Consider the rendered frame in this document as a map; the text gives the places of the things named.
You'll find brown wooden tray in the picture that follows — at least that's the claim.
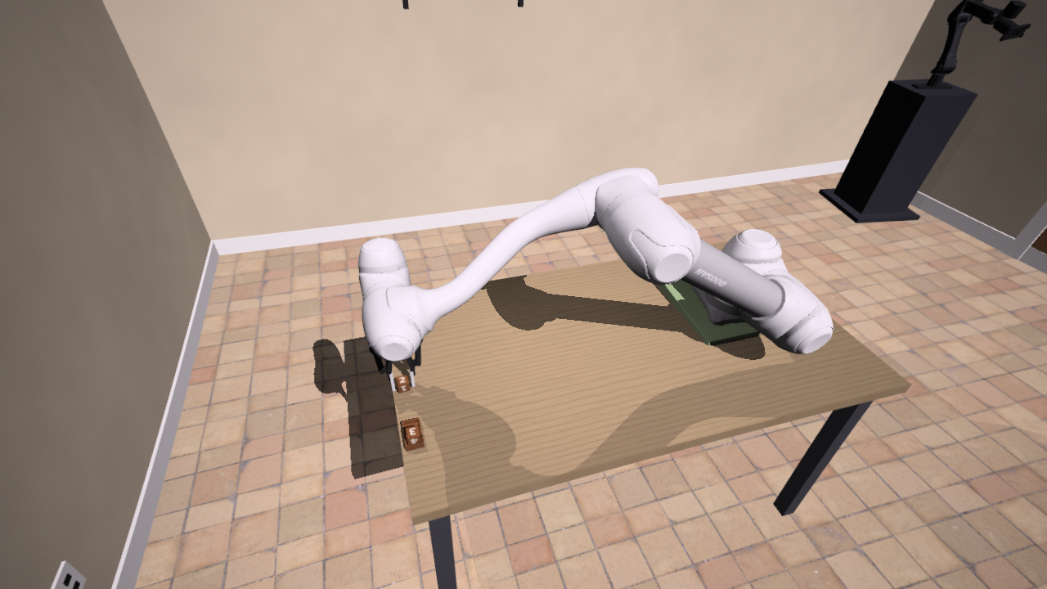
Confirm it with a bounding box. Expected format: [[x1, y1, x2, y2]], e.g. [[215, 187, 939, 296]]
[[402, 418, 425, 451]]

